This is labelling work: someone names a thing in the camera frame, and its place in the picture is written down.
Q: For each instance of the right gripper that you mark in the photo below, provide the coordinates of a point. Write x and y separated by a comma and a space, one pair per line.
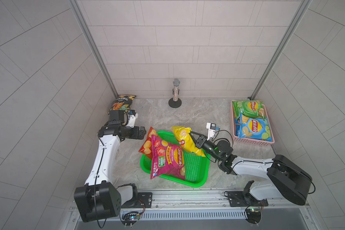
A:
200, 146

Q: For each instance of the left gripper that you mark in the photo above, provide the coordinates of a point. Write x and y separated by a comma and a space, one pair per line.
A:
140, 134

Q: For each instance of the yellow chips bag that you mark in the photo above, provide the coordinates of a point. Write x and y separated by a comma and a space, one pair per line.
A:
182, 135

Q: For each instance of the small red chips bag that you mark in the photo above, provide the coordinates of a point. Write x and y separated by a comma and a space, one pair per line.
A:
146, 148

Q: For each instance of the black chips bag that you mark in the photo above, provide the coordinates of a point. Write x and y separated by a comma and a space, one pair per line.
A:
123, 103

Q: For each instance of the green plastic basket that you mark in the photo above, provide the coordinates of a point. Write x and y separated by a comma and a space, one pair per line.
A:
197, 167

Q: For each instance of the magenta tomato chips bag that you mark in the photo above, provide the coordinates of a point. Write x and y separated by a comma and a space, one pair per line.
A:
167, 159

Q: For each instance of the light blue chips bag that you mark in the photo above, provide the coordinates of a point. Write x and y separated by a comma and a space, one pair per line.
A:
254, 128

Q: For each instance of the pink plastic basket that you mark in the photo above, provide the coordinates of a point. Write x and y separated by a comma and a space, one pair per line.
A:
235, 124

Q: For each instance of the green cucumber chips bag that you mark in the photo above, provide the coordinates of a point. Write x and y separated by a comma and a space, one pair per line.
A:
249, 108

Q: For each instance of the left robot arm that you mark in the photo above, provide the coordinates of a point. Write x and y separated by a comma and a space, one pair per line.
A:
99, 199

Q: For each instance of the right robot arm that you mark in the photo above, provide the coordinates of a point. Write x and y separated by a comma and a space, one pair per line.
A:
283, 178

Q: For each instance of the microphone-like stand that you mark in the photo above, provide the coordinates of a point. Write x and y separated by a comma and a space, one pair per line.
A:
175, 101

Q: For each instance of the left circuit board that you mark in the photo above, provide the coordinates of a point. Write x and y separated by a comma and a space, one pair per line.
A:
129, 219

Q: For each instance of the circuit board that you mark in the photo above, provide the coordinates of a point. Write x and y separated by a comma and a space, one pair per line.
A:
129, 219
253, 216

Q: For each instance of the right circuit board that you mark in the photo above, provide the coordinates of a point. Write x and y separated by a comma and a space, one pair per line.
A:
253, 216

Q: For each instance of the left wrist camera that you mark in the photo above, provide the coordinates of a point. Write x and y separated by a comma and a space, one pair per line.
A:
132, 116

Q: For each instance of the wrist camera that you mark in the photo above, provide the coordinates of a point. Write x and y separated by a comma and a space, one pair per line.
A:
132, 116
213, 131

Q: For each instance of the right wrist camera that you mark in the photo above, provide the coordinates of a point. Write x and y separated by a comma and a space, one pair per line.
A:
213, 131

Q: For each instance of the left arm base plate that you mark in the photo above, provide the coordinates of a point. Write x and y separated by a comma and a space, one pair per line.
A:
142, 199

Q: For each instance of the aluminium front rail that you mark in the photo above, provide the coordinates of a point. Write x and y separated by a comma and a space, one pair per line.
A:
208, 204

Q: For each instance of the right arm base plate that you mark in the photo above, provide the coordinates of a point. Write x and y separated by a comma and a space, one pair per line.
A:
244, 199

